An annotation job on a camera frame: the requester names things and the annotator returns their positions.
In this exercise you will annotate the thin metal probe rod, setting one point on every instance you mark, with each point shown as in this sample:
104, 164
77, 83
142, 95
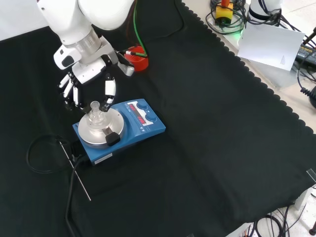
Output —
76, 172

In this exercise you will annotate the blue heater with steel plate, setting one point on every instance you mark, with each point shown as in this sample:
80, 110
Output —
138, 128

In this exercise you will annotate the black cloth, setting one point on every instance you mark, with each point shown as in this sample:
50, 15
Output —
197, 123

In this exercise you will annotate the yellow stop button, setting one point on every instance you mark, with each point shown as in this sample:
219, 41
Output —
223, 13

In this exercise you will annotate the black power adapter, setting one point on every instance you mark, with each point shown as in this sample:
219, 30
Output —
306, 52

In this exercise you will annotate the white table leg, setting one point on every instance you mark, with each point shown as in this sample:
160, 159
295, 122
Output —
304, 198

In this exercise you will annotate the pale board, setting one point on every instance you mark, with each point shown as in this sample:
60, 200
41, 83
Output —
269, 45

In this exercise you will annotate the clear round-bottom glass flask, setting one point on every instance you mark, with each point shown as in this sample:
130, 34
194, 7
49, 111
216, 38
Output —
95, 116

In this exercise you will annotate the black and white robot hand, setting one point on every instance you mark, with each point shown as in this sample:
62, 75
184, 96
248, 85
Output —
86, 71

